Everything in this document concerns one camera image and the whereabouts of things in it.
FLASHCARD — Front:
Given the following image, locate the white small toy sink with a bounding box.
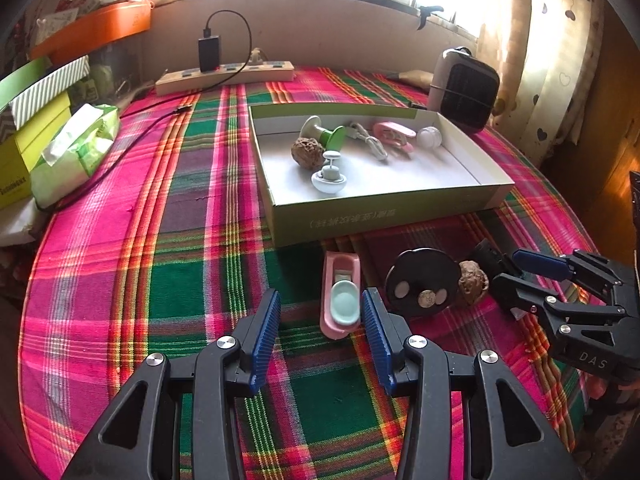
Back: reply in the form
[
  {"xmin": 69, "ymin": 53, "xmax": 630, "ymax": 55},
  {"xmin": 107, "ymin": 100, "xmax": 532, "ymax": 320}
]
[{"xmin": 311, "ymin": 150, "xmax": 348, "ymax": 196}]

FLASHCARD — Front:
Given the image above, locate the tan pointed object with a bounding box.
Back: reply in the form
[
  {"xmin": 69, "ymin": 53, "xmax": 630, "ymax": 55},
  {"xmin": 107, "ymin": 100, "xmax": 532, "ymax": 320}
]
[{"xmin": 385, "ymin": 69, "xmax": 433, "ymax": 92}]

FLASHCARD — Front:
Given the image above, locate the pink clip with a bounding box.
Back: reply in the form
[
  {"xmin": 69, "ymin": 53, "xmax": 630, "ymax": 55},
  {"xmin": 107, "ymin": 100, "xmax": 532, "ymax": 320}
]
[{"xmin": 372, "ymin": 121, "xmax": 417, "ymax": 155}]

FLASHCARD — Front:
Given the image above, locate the green tissue pack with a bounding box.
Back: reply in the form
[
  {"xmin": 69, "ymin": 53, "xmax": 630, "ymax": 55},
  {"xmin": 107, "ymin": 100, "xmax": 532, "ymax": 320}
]
[{"xmin": 31, "ymin": 103, "xmax": 121, "ymax": 209}]

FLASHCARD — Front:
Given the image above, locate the pink toy bathtub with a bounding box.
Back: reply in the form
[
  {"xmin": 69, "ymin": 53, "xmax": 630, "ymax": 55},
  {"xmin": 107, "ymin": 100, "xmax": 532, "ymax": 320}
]
[{"xmin": 320, "ymin": 251, "xmax": 363, "ymax": 339}]

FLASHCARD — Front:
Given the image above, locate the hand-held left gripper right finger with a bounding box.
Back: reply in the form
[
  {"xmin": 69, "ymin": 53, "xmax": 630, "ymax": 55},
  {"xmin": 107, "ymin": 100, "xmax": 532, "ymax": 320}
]
[{"xmin": 361, "ymin": 287, "xmax": 582, "ymax": 480}]

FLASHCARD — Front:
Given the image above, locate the black disc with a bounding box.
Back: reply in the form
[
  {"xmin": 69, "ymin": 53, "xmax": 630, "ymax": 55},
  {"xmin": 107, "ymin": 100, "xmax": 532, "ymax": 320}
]
[{"xmin": 384, "ymin": 248, "xmax": 460, "ymax": 318}]

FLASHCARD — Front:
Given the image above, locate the black window clip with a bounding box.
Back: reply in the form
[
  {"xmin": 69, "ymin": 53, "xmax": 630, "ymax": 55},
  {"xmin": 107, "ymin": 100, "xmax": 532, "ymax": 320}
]
[{"xmin": 417, "ymin": 5, "xmax": 445, "ymax": 31}]

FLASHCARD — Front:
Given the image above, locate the beige and black heater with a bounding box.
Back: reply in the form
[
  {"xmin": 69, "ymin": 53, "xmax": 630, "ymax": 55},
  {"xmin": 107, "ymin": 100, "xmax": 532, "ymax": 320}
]
[{"xmin": 427, "ymin": 46, "xmax": 502, "ymax": 134}]

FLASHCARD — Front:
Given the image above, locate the black charger cable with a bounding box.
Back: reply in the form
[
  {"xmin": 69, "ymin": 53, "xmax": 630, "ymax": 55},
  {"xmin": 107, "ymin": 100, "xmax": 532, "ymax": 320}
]
[{"xmin": 34, "ymin": 10, "xmax": 252, "ymax": 211}]

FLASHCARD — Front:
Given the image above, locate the yellow-green box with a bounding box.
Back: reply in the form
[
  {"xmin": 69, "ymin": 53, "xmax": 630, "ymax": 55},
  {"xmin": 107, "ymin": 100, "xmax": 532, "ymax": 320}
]
[{"xmin": 0, "ymin": 92, "xmax": 71, "ymax": 211}]

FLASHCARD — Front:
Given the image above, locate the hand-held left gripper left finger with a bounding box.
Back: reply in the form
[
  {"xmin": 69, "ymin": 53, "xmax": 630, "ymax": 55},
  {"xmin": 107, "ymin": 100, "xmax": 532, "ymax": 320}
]
[{"xmin": 60, "ymin": 288, "xmax": 282, "ymax": 480}]

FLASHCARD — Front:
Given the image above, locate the heart print curtain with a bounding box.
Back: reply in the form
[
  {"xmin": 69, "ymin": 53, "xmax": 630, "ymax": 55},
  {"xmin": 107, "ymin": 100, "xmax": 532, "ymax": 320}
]
[{"xmin": 475, "ymin": 0, "xmax": 621, "ymax": 171}]

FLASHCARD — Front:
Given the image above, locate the black charger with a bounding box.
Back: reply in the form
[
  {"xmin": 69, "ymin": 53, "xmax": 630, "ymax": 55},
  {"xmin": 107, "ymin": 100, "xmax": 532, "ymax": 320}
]
[{"xmin": 198, "ymin": 36, "xmax": 221, "ymax": 74}]

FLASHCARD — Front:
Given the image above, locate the green and white spool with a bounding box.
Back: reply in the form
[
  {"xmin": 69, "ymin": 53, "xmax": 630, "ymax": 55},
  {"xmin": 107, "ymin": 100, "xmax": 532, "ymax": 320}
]
[{"xmin": 299, "ymin": 115, "xmax": 347, "ymax": 154}]

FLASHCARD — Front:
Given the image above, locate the orange tray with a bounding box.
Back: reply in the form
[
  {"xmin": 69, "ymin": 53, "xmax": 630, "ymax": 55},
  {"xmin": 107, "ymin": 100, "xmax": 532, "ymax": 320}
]
[{"xmin": 30, "ymin": 0, "xmax": 153, "ymax": 63}]

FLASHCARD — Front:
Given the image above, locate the brown walnut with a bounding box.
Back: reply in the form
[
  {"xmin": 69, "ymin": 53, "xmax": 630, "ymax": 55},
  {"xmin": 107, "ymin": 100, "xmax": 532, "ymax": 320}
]
[
  {"xmin": 291, "ymin": 135, "xmax": 326, "ymax": 167},
  {"xmin": 457, "ymin": 259, "xmax": 489, "ymax": 304}
]

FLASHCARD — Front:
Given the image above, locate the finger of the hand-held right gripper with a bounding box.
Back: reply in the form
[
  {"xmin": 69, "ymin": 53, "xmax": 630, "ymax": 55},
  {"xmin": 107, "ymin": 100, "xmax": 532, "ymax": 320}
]
[
  {"xmin": 512, "ymin": 248, "xmax": 632, "ymax": 295},
  {"xmin": 475, "ymin": 239, "xmax": 629, "ymax": 343}
]

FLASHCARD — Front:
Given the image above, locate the plaid cloth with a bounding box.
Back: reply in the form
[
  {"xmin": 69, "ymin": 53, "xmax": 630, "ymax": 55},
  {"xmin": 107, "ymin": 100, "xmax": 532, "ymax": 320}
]
[{"xmin": 20, "ymin": 65, "xmax": 601, "ymax": 480}]

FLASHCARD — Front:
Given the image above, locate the white cable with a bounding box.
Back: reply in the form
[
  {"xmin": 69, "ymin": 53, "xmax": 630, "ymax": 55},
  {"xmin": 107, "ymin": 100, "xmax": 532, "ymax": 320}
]
[{"xmin": 347, "ymin": 121, "xmax": 390, "ymax": 163}]

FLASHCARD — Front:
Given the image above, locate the striped box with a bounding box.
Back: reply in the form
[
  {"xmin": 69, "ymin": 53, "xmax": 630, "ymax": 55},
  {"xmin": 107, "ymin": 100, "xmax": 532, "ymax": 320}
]
[{"xmin": 10, "ymin": 55, "xmax": 91, "ymax": 129}]

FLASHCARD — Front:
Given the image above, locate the green cardboard box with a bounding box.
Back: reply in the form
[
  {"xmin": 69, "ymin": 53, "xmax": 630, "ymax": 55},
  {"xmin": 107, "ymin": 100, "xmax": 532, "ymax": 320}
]
[{"xmin": 248, "ymin": 103, "xmax": 516, "ymax": 248}]

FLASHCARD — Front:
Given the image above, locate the cream power strip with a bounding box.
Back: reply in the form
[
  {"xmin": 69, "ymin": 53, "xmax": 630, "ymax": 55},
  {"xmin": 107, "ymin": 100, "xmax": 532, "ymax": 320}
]
[{"xmin": 155, "ymin": 60, "xmax": 295, "ymax": 96}]

